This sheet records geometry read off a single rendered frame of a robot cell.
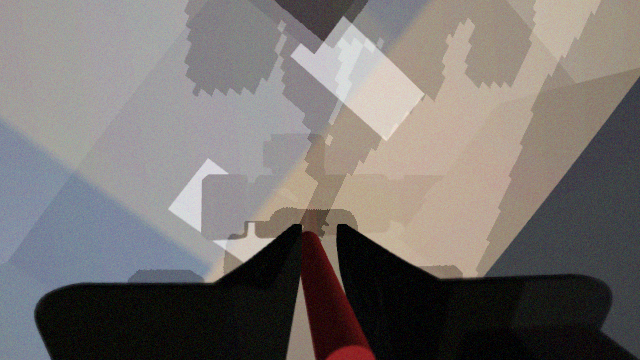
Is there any red peg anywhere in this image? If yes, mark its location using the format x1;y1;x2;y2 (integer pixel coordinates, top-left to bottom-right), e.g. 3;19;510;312
300;231;375;360

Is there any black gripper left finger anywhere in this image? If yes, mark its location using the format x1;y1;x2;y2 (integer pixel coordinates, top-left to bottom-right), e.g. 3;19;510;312
34;224;302;360

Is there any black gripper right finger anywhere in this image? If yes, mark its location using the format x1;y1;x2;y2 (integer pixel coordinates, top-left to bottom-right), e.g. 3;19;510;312
336;224;613;360

